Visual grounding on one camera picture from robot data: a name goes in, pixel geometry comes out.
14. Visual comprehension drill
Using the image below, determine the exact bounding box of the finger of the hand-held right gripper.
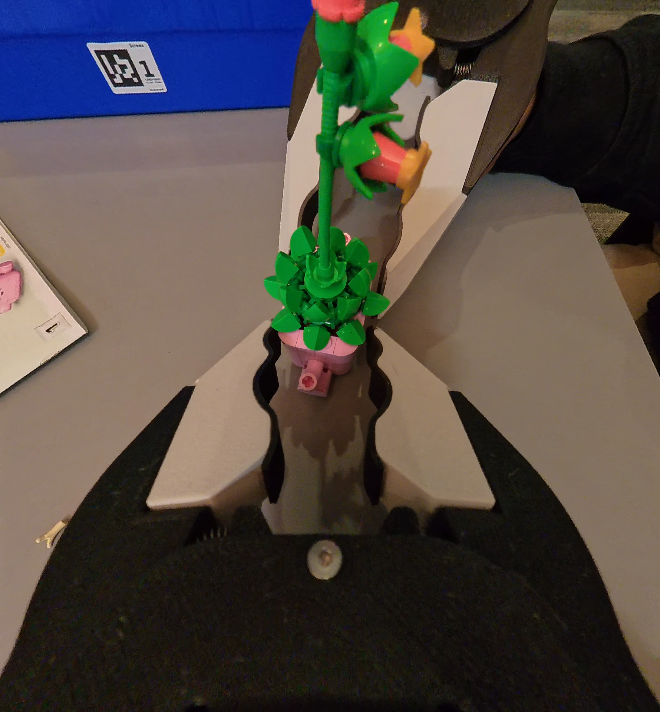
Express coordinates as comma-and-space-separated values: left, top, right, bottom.
374, 78, 500, 320
277, 83, 331, 258

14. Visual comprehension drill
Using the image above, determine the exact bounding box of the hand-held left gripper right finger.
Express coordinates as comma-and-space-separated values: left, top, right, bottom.
363, 328, 496, 511

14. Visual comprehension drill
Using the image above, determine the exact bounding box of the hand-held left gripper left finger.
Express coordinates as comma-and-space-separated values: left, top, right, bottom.
145, 322, 284, 511

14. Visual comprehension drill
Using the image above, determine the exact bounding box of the green toy brick plant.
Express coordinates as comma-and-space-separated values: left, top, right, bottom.
263, 0, 436, 351

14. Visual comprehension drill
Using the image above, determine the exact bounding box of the pink toy brick pot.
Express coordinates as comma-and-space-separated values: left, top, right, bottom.
277, 314, 367, 397

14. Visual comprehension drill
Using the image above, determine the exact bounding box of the toy brick instruction booklet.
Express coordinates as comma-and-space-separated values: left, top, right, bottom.
0, 208, 89, 413

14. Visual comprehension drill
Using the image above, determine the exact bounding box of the person's right forearm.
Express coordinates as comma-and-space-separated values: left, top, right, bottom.
491, 14, 660, 223

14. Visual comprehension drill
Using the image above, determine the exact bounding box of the small tan branch piece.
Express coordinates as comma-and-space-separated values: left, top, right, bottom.
35, 517, 70, 549

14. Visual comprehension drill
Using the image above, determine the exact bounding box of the blue plastic bin white label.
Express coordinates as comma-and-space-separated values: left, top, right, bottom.
0, 34, 311, 124

